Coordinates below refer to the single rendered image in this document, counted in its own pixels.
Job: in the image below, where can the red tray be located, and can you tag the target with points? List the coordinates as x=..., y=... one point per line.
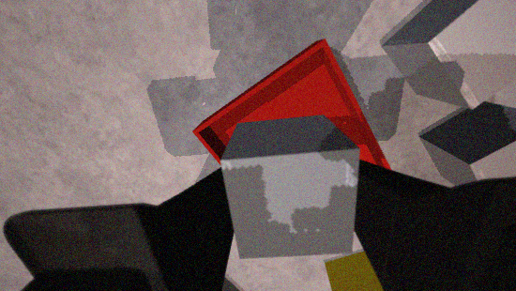
x=310, y=83

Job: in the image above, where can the yellow block with grey metal pin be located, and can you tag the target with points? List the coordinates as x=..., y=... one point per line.
x=352, y=273

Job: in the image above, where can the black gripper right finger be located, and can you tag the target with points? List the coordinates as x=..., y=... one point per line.
x=422, y=236

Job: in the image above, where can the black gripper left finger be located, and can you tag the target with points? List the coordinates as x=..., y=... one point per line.
x=182, y=244

